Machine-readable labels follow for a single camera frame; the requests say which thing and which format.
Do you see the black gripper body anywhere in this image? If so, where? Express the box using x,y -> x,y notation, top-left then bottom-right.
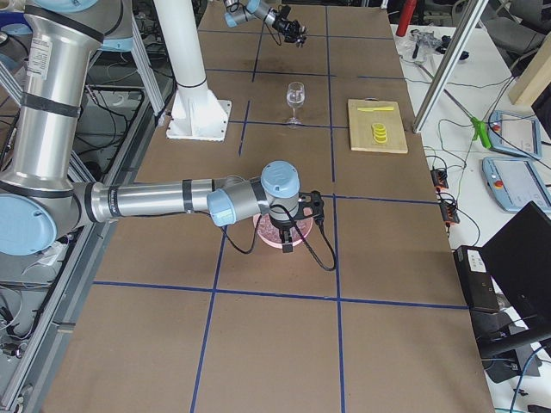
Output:
273,16 -> 297,37
269,205 -> 299,231

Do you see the steel double jigger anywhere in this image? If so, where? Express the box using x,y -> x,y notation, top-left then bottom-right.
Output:
296,35 -> 306,48

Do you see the pile of clear ice cubes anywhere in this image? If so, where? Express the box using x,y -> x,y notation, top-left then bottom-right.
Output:
258,215 -> 313,243

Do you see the clear wine glass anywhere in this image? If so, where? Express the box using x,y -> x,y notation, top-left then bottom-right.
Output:
286,82 -> 306,128

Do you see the pink bowl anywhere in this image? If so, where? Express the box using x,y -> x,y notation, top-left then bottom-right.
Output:
252,213 -> 315,250

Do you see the yellow-green plastic knife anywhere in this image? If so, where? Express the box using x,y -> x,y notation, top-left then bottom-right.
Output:
356,106 -> 394,113

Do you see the red fire extinguisher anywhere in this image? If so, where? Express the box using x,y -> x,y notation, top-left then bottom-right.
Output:
395,0 -> 418,37

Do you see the bamboo cutting board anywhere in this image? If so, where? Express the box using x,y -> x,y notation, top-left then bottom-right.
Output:
348,99 -> 408,154

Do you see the crumpled clear plastic bag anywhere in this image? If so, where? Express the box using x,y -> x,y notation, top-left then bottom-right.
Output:
396,29 -> 443,64

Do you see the black box with label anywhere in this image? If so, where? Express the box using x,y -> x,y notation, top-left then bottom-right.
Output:
453,245 -> 500,314

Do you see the left teach pendant tablet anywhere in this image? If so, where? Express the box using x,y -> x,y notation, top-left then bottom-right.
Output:
485,110 -> 542,160

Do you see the teach pendant tablet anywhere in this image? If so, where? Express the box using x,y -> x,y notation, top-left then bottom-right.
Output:
482,157 -> 550,213
485,110 -> 542,160

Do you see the right teach pendant tablet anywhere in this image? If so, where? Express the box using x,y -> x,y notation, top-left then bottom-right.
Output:
482,157 -> 550,213

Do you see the black monitor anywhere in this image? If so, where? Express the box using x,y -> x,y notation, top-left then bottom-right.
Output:
479,201 -> 550,357

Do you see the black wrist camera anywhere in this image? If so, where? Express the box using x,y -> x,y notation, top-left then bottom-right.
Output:
278,5 -> 291,19
294,190 -> 325,225

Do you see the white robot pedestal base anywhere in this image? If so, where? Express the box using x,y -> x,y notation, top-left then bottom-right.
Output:
154,0 -> 232,142

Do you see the aluminium frame post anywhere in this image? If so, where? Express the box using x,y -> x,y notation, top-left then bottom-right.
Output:
412,0 -> 488,133

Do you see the reacher grabber stick green handle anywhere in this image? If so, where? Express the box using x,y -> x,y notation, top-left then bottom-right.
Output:
401,58 -> 492,149

